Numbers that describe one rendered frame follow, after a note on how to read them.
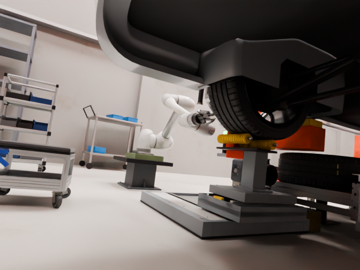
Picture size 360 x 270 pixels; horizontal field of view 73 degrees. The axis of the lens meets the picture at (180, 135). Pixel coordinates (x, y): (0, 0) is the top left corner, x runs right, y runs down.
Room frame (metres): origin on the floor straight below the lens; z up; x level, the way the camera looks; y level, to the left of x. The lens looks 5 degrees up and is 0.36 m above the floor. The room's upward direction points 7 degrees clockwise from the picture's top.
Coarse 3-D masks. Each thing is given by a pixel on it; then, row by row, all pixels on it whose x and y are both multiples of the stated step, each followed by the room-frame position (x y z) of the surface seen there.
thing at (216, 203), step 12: (204, 204) 1.42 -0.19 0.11; (216, 204) 1.33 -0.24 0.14; (228, 204) 1.25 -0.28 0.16; (240, 204) 1.24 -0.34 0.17; (252, 204) 1.29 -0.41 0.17; (264, 204) 1.34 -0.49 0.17; (276, 204) 1.39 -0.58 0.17; (288, 204) 1.43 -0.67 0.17; (228, 216) 1.24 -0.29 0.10; (240, 216) 1.17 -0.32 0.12; (252, 216) 1.21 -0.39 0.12; (264, 216) 1.25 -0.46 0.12; (276, 216) 1.29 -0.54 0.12; (288, 216) 1.33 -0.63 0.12; (300, 216) 1.38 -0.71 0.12
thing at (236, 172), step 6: (234, 162) 1.92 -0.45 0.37; (240, 162) 1.87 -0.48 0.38; (234, 168) 1.92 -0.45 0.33; (240, 168) 1.86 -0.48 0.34; (270, 168) 1.70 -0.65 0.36; (234, 174) 1.91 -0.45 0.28; (240, 174) 1.86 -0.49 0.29; (270, 174) 1.71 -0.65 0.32; (276, 174) 1.74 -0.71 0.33; (234, 180) 1.91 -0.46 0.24; (240, 180) 1.86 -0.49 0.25; (270, 180) 1.71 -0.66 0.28; (276, 180) 1.74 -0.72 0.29; (270, 186) 1.80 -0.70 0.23
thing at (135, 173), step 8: (120, 160) 2.53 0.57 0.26; (128, 160) 2.34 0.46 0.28; (136, 160) 2.38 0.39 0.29; (144, 160) 2.42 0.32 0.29; (128, 168) 2.66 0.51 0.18; (136, 168) 2.52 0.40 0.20; (144, 168) 2.56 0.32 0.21; (152, 168) 2.60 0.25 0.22; (128, 176) 2.63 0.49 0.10; (136, 176) 2.52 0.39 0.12; (144, 176) 2.56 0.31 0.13; (152, 176) 2.61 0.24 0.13; (120, 184) 2.64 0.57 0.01; (128, 184) 2.60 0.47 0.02; (136, 184) 2.53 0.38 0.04; (144, 184) 2.54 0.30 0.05; (152, 184) 2.61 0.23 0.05
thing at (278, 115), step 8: (288, 64) 1.48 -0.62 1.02; (288, 72) 1.52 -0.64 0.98; (304, 80) 1.46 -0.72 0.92; (248, 96) 1.24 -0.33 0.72; (304, 96) 1.46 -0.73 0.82; (256, 112) 1.28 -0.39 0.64; (272, 112) 1.62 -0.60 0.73; (280, 112) 1.55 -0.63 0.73; (288, 112) 1.49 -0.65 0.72; (296, 112) 1.44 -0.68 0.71; (264, 120) 1.31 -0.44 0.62; (272, 120) 1.54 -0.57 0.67; (280, 120) 1.48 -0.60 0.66; (288, 120) 1.42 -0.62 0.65
